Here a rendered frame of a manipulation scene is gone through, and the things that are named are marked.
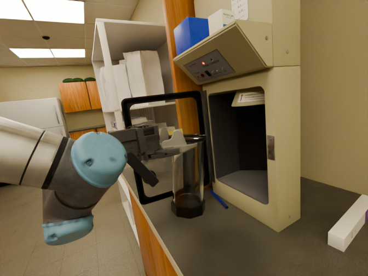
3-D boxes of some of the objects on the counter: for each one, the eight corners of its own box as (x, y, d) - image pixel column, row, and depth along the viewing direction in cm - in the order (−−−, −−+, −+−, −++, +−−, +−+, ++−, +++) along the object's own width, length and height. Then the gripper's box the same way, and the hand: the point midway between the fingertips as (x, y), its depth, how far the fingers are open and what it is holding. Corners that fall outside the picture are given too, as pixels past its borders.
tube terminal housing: (252, 176, 94) (242, 8, 79) (324, 203, 65) (331, -52, 50) (212, 192, 83) (193, 0, 68) (279, 233, 54) (270, -81, 39)
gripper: (110, 135, 36) (200, 120, 45) (104, 130, 50) (174, 119, 59) (118, 177, 38) (203, 154, 47) (110, 160, 51) (177, 145, 60)
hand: (185, 144), depth 53 cm, fingers closed on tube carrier, 9 cm apart
